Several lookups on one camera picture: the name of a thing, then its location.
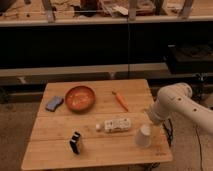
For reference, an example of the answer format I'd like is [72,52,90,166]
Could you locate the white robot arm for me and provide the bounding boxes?
[147,83,213,136]

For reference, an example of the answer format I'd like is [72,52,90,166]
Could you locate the black eraser block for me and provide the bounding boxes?
[69,132,81,154]

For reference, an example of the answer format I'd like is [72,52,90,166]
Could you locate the orange toy carrot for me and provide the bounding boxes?
[112,91,129,112]

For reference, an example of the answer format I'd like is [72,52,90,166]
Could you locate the orange wooden bowl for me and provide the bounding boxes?
[65,86,96,113]

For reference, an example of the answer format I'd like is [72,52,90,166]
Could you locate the white milk carton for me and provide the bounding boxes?
[95,118,131,133]

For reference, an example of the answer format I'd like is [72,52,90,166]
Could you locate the wooden table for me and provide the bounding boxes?
[21,79,172,171]

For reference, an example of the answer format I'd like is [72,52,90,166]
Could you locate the blue sponge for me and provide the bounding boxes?
[45,96,64,112]

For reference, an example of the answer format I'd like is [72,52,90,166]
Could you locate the long metal workbench shelf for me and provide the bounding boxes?
[0,0,213,85]

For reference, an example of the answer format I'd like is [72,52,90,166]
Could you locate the black box on shelf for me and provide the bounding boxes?
[165,45,213,74]

